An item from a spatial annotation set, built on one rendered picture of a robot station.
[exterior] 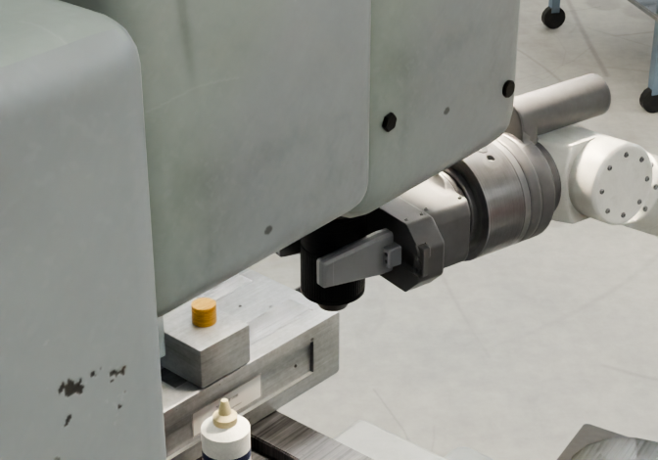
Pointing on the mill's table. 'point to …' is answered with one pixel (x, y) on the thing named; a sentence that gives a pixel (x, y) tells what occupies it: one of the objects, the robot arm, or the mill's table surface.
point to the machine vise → (266, 361)
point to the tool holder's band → (343, 224)
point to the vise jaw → (204, 345)
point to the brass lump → (204, 312)
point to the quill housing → (437, 70)
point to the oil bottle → (225, 436)
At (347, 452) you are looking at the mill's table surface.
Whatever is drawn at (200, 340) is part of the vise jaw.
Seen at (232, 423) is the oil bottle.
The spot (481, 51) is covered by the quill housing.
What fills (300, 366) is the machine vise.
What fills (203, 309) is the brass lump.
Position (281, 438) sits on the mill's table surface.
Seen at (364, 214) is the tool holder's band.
